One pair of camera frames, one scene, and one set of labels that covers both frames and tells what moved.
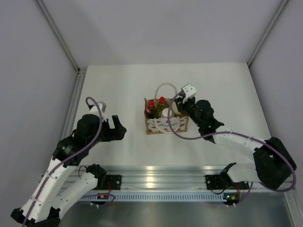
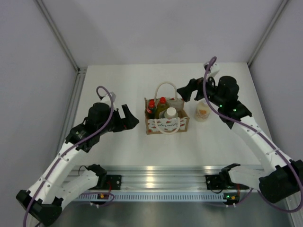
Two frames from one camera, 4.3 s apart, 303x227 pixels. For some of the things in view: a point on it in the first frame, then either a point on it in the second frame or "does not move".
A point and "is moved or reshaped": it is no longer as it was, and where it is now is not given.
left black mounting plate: x=114 y=180 does not move
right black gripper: x=181 y=105 to x=186 y=91
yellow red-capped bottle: x=161 y=106 does not move
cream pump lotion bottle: x=175 y=108 is moved or reshaped
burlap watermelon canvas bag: x=160 y=125 does not move
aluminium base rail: x=176 y=178 does not move
